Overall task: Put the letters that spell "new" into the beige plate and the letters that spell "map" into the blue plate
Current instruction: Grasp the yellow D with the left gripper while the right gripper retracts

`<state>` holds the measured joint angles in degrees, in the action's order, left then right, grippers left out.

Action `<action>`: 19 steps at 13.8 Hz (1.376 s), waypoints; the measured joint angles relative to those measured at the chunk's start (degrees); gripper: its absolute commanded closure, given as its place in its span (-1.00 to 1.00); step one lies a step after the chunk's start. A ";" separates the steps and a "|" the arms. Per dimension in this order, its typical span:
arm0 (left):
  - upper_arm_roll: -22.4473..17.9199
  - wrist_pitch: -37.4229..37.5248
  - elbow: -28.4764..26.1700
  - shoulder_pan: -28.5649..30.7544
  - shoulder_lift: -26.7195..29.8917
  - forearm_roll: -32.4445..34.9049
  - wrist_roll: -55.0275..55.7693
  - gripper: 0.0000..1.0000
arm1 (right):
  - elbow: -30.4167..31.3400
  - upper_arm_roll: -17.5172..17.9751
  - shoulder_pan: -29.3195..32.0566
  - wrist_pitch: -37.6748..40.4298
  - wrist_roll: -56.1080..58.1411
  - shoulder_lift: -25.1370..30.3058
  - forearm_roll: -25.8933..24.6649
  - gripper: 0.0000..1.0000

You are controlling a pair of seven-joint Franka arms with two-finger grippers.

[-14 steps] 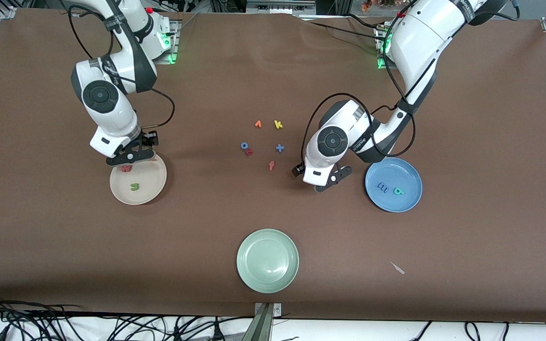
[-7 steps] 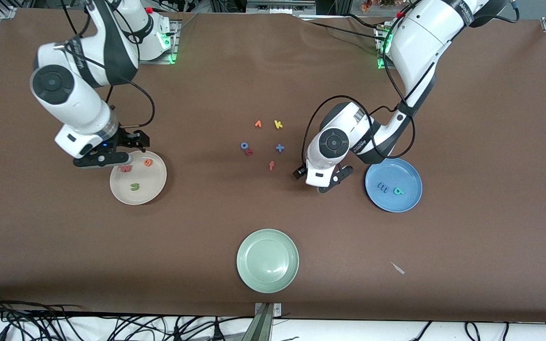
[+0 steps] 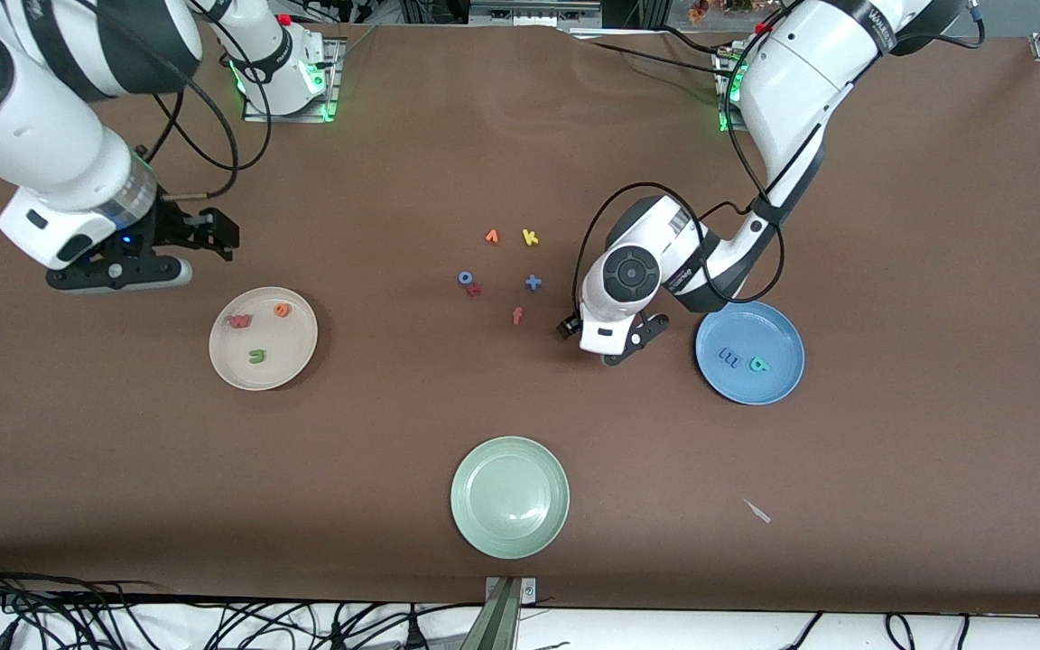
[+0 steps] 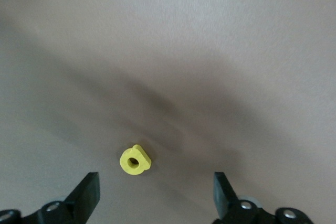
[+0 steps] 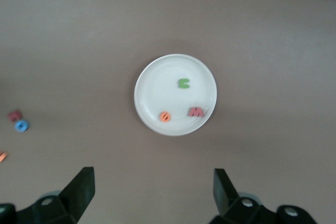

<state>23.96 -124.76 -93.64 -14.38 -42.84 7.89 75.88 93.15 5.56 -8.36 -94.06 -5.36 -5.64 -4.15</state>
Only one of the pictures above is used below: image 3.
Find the pink foam letter w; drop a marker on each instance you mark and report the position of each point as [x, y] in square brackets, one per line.
[239, 321]

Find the green foam letter u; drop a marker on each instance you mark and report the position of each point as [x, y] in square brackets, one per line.
[256, 359]

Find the blue foam letter m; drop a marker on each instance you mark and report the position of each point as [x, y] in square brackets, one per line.
[729, 358]

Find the teal foam letter p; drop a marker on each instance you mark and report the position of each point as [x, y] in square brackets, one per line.
[755, 366]

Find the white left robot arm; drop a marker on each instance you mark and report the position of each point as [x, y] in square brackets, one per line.
[800, 81]

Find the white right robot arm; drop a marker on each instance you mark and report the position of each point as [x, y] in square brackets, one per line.
[32, 135]

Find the beige brown plate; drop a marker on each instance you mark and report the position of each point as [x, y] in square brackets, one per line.
[263, 361]

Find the pale green plate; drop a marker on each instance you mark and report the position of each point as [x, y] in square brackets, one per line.
[509, 498]

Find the blue plate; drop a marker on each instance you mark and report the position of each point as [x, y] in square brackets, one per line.
[750, 388]

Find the brown table cover sheet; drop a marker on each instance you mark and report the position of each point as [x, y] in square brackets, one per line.
[484, 135]

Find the small white tape scrap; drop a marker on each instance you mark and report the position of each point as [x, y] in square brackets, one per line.
[757, 512]

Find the orange dried flowers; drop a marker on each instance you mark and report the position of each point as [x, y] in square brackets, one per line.
[710, 9]

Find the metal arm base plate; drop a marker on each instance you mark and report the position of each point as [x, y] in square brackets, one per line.
[724, 108]
[336, 90]

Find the metal camera stand bracket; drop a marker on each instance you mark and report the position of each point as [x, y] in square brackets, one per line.
[509, 591]

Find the grey metal frame rail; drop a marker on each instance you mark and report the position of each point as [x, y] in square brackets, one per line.
[529, 13]

